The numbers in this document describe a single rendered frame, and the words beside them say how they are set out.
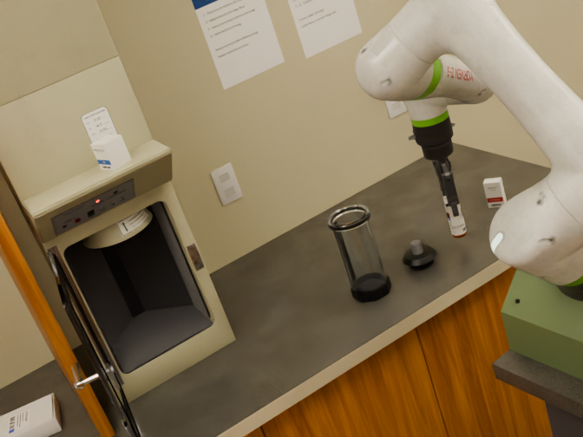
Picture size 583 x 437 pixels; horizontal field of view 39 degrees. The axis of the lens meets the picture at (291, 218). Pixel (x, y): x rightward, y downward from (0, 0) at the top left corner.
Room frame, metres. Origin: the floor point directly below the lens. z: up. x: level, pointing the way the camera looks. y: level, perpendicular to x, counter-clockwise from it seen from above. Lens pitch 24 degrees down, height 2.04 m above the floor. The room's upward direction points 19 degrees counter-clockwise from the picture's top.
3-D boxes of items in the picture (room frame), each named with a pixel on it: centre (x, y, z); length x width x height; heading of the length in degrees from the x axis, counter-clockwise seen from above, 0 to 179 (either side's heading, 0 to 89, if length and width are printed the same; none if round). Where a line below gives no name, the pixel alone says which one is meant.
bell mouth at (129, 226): (1.87, 0.40, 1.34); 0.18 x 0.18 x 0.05
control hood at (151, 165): (1.71, 0.36, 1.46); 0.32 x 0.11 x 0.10; 111
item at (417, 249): (1.88, -0.28, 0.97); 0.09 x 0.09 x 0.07
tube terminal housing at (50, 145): (1.88, 0.43, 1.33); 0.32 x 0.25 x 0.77; 111
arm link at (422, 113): (1.89, -0.40, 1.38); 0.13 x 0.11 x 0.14; 52
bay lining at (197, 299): (1.88, 0.43, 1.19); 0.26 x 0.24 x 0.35; 111
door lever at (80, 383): (1.47, 0.50, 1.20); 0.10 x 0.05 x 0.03; 13
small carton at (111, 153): (1.73, 0.32, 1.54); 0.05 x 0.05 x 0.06; 40
